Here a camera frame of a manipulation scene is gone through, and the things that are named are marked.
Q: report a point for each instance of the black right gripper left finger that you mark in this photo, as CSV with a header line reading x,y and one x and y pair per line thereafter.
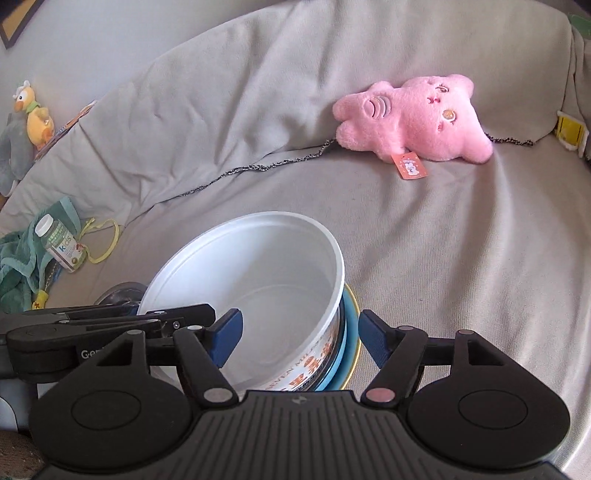
x,y
202,352

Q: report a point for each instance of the blue enamel bowl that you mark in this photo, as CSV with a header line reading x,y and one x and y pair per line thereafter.
x,y
327,378

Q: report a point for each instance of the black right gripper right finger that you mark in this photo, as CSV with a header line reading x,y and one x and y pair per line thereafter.
x,y
398,352

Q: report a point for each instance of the kids vitamin bottle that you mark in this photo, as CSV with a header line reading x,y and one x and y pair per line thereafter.
x,y
60,243

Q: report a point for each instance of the pink plush toy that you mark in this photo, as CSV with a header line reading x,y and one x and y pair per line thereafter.
x,y
430,116

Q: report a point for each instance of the white paper noodle bowl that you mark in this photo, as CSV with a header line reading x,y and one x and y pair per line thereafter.
x,y
285,272

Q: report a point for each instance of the yellow toy charm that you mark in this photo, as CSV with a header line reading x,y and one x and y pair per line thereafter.
x,y
40,300

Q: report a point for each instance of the beige sofa cover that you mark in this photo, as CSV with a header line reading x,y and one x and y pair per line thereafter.
x,y
230,122

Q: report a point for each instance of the yellow white small box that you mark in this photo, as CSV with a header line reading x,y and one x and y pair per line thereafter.
x,y
571,133

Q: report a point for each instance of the stainless steel bowl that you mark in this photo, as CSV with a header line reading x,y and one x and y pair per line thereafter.
x,y
122,293

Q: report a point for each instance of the yellow duck plush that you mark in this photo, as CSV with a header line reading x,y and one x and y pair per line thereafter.
x,y
40,126

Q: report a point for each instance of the white bowl yellow rim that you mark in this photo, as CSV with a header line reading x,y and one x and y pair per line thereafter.
x,y
353,345

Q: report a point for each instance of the grey plush toy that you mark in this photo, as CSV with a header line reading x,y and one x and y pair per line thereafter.
x,y
17,153

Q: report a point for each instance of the green towel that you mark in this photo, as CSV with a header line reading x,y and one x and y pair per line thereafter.
x,y
24,260

